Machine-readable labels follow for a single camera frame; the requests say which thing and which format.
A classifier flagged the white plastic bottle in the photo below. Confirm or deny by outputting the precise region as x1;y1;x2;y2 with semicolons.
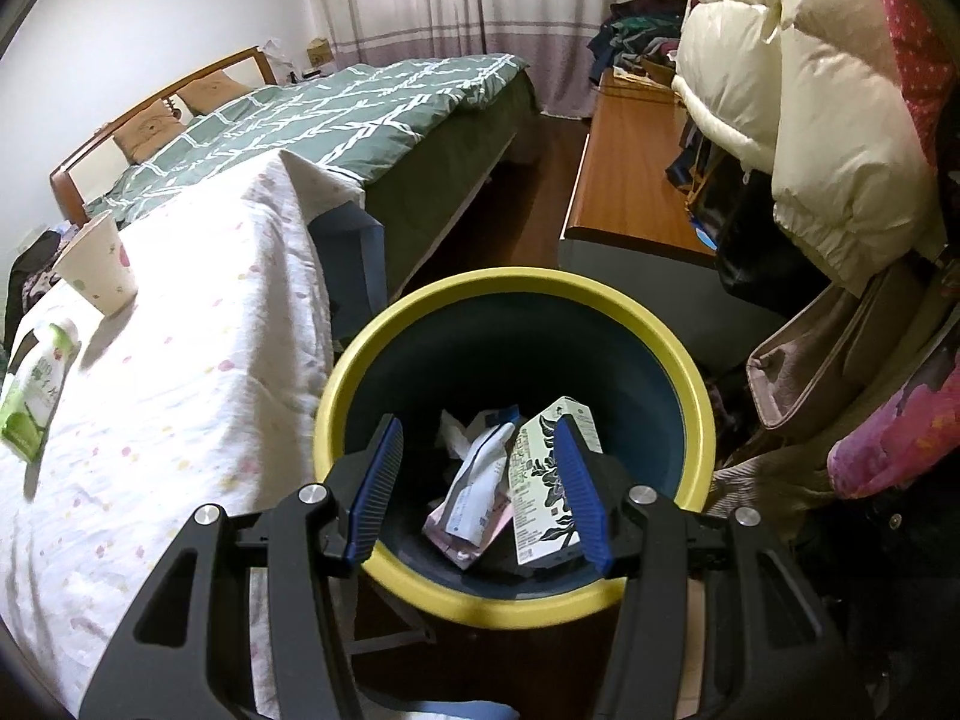
448;420;520;541

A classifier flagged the pink floral garment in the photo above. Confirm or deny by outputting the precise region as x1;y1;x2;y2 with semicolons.
825;360;960;500

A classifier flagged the white puffer jacket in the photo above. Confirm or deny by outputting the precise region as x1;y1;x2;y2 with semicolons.
671;0;946;278

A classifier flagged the white printed carton box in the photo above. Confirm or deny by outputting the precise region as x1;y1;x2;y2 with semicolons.
508;397;605;567

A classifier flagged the black bag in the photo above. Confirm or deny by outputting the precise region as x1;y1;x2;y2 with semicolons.
712;165;833;316

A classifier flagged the green checked quilt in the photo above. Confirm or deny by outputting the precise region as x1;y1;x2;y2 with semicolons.
82;54;526;226

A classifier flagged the red dotted cloth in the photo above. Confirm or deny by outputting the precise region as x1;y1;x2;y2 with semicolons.
885;0;960;166

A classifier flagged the striped pale curtain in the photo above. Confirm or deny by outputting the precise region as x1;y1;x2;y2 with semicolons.
300;0;698;121

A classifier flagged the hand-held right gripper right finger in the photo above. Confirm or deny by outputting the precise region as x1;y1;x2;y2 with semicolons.
555;415;875;720

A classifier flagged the mixed clothes pile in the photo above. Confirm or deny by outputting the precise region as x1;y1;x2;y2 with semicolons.
585;0;691;87

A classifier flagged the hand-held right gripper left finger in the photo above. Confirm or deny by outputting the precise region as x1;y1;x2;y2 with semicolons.
79;414;404;720

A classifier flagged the white paper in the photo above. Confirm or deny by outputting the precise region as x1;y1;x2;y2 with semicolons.
439;410;481;460

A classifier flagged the beige bag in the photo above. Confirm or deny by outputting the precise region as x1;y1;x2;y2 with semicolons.
709;262;960;533

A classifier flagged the white bottle green label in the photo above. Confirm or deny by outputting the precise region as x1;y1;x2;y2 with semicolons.
0;317;82;464

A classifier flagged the wooden bed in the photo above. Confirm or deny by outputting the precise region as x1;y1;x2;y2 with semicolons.
49;45;541;301

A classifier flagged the brown pillow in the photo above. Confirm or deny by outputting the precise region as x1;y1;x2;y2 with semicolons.
176;76;248;115
112;99;185;164

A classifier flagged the yellow-rimmed dark bin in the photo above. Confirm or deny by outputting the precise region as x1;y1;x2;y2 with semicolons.
313;266;717;629

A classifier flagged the wooden cabinet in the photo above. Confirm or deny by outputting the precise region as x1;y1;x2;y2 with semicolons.
559;67;781;361

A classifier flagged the dark clothes pile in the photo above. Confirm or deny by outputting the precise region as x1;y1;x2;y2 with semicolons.
4;229;65;346

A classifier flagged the white paper cup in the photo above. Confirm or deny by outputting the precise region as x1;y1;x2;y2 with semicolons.
51;210;138;317

